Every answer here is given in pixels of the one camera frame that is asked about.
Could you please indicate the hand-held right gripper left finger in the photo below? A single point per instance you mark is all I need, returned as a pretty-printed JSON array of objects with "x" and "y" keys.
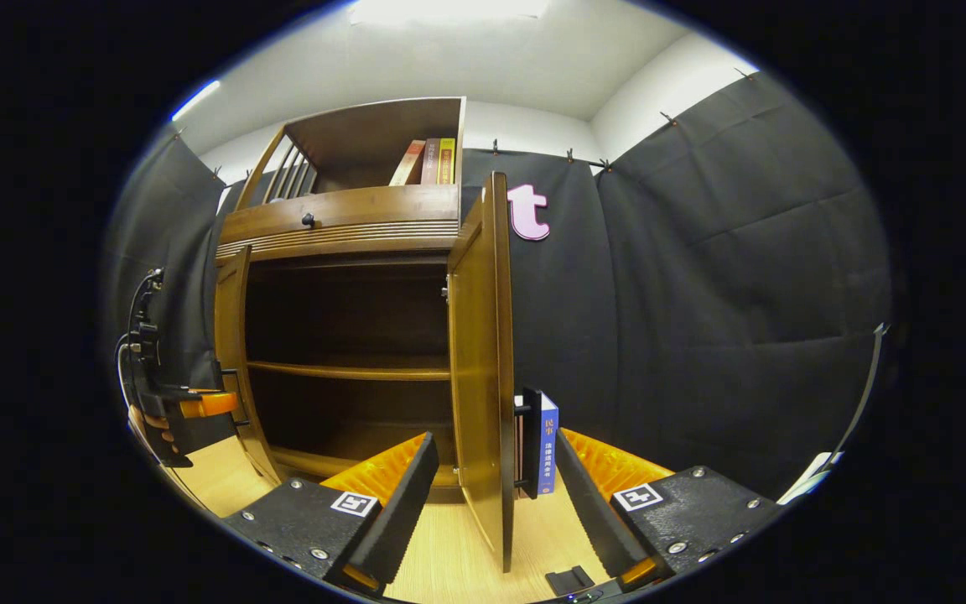
[{"x": 403, "y": 503}]

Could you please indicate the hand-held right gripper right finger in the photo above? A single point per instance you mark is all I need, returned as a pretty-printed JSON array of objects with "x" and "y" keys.
[{"x": 592, "y": 512}]

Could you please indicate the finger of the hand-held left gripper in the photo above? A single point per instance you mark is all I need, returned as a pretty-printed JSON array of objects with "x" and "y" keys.
[{"x": 208, "y": 404}]

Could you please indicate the wooden cabinet door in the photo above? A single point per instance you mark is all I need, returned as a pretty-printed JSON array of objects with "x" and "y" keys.
[
  {"x": 231, "y": 319},
  {"x": 479, "y": 377}
]

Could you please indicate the wooden double-door shoe cabinet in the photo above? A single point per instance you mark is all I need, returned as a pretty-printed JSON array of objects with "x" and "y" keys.
[{"x": 366, "y": 143}]

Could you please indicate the wooden inner cabinet shelf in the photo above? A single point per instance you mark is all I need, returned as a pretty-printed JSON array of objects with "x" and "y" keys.
[{"x": 349, "y": 369}]

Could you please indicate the wooden cabinet drawer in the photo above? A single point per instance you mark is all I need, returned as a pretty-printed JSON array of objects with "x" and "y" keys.
[{"x": 382, "y": 210}]

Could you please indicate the blue book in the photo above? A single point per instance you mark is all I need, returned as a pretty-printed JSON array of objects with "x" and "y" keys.
[{"x": 548, "y": 445}]

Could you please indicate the ceiling light strip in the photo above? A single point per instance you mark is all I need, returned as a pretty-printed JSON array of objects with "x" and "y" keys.
[{"x": 195, "y": 99}]

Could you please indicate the red and white book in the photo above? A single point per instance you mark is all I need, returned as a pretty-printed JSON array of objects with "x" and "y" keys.
[{"x": 407, "y": 164}]

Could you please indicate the maroon book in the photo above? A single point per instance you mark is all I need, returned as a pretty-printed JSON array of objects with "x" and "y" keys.
[{"x": 431, "y": 162}]

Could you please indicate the yellow book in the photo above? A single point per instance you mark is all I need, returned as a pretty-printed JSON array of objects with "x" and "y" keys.
[{"x": 447, "y": 161}]

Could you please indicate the row of black cloth clips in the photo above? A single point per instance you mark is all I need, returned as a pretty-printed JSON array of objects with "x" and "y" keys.
[{"x": 569, "y": 156}]

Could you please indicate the large ceiling light panel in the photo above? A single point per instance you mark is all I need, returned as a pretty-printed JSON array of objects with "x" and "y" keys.
[{"x": 449, "y": 10}]

